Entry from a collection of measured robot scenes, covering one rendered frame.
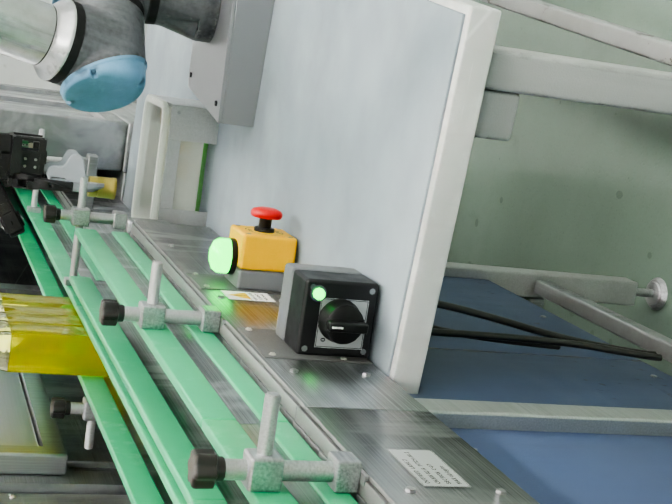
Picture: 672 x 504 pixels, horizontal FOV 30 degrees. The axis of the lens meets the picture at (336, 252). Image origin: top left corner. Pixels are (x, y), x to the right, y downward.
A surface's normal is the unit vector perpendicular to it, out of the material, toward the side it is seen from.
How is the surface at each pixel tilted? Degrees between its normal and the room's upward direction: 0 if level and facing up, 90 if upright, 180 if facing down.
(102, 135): 90
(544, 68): 90
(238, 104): 90
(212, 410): 90
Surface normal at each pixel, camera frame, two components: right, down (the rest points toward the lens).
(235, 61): 0.30, 0.32
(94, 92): 0.19, 0.91
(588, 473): 0.14, -0.98
